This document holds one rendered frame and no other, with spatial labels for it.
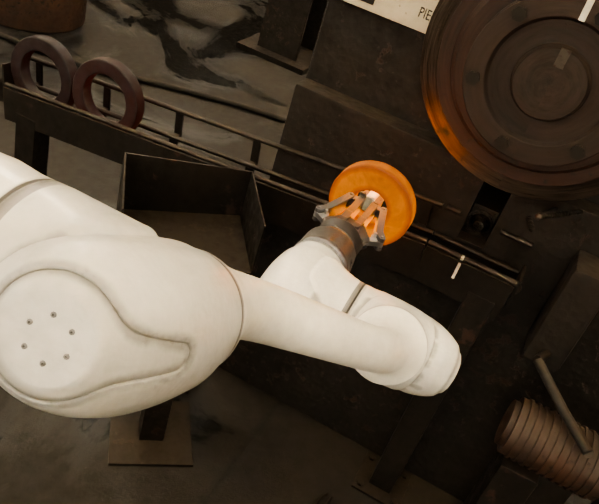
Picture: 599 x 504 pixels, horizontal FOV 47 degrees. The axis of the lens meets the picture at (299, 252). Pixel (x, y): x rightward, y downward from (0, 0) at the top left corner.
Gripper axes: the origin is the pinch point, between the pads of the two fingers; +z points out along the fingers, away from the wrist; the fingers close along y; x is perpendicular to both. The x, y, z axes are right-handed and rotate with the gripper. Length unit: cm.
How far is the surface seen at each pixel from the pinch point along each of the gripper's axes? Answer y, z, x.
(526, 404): 42, 6, -32
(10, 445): -54, -30, -83
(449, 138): 6.5, 17.6, 8.0
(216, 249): -25.4, -4.5, -23.9
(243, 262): -19.0, -4.9, -23.4
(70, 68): -82, 19, -15
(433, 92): 0.4, 17.9, 14.9
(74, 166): -124, 78, -88
